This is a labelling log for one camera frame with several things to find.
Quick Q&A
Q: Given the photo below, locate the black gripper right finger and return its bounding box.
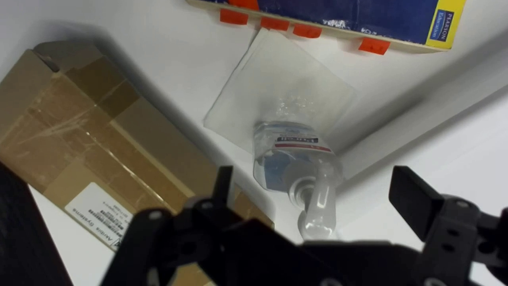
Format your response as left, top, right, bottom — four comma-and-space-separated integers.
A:
387, 164, 508, 286

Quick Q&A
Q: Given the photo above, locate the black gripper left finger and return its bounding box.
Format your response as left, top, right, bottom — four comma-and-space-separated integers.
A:
100, 164, 291, 286

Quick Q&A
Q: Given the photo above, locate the clear spray bottle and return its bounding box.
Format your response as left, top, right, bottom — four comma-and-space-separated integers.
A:
251, 118, 346, 243

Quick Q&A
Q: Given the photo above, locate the taped cardboard box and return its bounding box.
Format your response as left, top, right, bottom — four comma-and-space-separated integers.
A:
0, 38, 275, 256

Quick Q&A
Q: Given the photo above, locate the translucent square sheet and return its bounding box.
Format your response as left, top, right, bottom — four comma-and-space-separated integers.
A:
202, 27, 357, 157

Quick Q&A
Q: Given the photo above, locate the blue and yellow book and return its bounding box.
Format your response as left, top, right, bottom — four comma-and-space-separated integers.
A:
187, 0, 470, 54

